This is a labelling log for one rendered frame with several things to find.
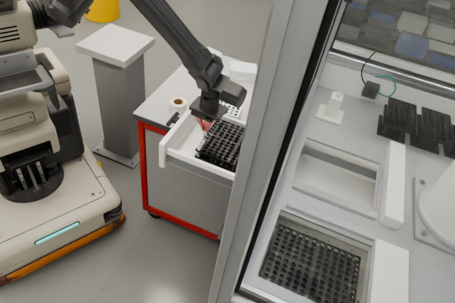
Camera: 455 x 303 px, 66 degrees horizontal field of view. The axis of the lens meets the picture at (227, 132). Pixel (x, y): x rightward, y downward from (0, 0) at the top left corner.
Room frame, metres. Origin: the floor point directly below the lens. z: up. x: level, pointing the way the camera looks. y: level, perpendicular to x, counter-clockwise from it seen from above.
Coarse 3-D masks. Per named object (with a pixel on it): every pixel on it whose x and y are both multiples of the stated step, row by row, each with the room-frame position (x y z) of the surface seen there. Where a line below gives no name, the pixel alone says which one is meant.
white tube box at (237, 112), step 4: (220, 100) 1.18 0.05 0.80; (224, 104) 1.16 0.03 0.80; (228, 104) 1.16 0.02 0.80; (228, 108) 1.14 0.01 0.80; (232, 108) 1.15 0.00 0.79; (236, 108) 1.15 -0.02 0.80; (240, 108) 1.15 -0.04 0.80; (228, 112) 1.11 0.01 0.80; (236, 112) 1.13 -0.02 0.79; (240, 112) 1.14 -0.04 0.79; (232, 116) 1.10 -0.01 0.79; (236, 116) 1.09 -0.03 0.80
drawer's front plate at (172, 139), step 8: (184, 120) 0.88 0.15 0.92; (192, 120) 0.94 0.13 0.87; (176, 128) 0.83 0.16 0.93; (184, 128) 0.88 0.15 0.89; (168, 136) 0.79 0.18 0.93; (176, 136) 0.82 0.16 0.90; (184, 136) 0.88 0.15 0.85; (160, 144) 0.75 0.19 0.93; (168, 144) 0.77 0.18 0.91; (176, 144) 0.83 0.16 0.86; (160, 152) 0.75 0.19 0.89; (160, 160) 0.75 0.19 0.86
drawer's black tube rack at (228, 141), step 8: (224, 120) 0.94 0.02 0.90; (224, 128) 0.90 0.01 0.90; (232, 128) 0.91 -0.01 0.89; (240, 128) 0.91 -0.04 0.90; (208, 136) 0.88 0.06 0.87; (216, 136) 0.85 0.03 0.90; (224, 136) 0.86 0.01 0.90; (232, 136) 0.87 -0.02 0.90; (240, 136) 0.87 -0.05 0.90; (208, 144) 0.81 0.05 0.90; (216, 144) 0.82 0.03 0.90; (224, 144) 0.82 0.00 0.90; (232, 144) 0.83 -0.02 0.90; (240, 144) 0.86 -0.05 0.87; (200, 152) 0.77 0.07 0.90; (208, 152) 0.78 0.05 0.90; (216, 152) 0.81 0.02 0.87; (224, 152) 0.82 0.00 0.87; (232, 152) 0.79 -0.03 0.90; (208, 160) 0.77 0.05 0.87; (216, 160) 0.77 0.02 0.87; (224, 160) 0.78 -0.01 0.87; (232, 160) 0.76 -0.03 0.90; (224, 168) 0.75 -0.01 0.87; (232, 168) 0.75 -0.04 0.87
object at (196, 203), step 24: (168, 96) 1.20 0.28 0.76; (192, 96) 1.23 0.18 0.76; (144, 120) 1.04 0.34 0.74; (168, 120) 1.04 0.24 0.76; (144, 144) 1.06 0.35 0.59; (144, 168) 1.06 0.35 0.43; (168, 168) 1.03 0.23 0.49; (144, 192) 1.06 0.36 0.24; (168, 192) 1.03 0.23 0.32; (192, 192) 0.99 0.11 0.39; (216, 192) 0.96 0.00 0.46; (168, 216) 1.02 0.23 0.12; (192, 216) 0.99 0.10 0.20; (216, 216) 0.96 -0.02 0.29
